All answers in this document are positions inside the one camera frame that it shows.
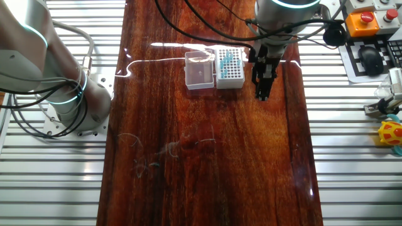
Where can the silver ribbed camera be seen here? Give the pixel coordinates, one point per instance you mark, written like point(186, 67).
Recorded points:
point(397, 80)

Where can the clear plastic box lid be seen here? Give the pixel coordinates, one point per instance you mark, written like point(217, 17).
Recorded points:
point(199, 72)

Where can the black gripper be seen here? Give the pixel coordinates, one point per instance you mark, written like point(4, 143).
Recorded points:
point(264, 55)

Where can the grey emergency stop box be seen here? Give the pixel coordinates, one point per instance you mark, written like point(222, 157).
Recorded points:
point(384, 27)

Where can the black keyboard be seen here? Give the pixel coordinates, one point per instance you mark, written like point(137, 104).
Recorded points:
point(397, 51)

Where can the silver clamp with black knob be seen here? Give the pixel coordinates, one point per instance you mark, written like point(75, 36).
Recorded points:
point(372, 109)

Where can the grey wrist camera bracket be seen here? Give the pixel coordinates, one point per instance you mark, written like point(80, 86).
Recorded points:
point(328, 7)

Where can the grey button box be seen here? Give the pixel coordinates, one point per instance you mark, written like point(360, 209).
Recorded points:
point(359, 4)
point(385, 3)

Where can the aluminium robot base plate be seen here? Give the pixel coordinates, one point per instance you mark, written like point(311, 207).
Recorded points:
point(100, 125)

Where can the glossy brown wooden board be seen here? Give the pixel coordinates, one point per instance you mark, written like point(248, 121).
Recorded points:
point(204, 172)

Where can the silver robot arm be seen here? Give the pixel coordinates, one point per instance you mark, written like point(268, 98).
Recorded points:
point(31, 47)

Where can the black white marker sheet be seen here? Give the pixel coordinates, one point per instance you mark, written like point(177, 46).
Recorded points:
point(353, 61)

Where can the red emergency stop button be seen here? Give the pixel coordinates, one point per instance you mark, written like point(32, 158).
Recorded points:
point(358, 27)

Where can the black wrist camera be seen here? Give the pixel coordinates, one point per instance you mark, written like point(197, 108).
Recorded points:
point(334, 35)

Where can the yellow orange turtle toy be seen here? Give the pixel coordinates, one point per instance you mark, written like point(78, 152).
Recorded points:
point(391, 133)

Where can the black computer mouse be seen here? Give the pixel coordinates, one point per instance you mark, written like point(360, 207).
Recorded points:
point(370, 59)

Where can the white pipette tip rack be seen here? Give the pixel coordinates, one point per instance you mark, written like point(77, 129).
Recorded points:
point(234, 83)

